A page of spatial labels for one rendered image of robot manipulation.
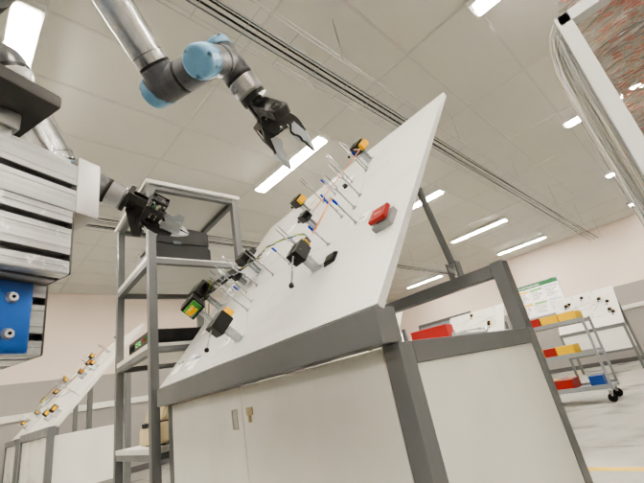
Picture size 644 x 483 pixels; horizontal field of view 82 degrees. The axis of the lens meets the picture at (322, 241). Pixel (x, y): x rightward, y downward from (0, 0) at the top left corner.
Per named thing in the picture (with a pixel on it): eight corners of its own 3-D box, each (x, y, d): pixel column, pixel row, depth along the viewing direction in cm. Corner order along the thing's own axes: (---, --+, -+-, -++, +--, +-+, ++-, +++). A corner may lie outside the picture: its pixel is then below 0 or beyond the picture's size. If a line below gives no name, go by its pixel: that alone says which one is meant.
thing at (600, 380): (625, 395, 457) (586, 309, 496) (619, 402, 422) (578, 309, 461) (540, 404, 518) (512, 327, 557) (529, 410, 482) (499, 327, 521)
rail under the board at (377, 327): (382, 343, 63) (374, 306, 66) (156, 407, 143) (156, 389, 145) (402, 341, 67) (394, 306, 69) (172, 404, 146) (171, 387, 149)
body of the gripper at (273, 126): (286, 130, 105) (259, 94, 102) (295, 122, 97) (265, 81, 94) (265, 146, 103) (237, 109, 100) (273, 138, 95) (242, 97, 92)
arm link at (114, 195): (99, 207, 108) (109, 191, 114) (114, 215, 110) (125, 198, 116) (106, 190, 104) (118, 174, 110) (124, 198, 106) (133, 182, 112)
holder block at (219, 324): (219, 366, 108) (193, 347, 105) (241, 333, 116) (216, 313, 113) (227, 364, 105) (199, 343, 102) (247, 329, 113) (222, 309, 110)
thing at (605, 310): (646, 368, 697) (605, 284, 757) (576, 378, 772) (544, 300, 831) (650, 364, 747) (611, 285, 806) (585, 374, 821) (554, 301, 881)
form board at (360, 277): (163, 390, 147) (159, 387, 146) (273, 229, 217) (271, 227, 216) (383, 310, 67) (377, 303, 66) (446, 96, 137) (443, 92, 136)
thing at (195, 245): (152, 259, 177) (151, 222, 184) (136, 275, 192) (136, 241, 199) (212, 264, 197) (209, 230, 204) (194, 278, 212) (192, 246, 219)
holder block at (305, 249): (295, 267, 102) (285, 258, 101) (302, 254, 106) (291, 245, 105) (306, 260, 99) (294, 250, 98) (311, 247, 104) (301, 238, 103)
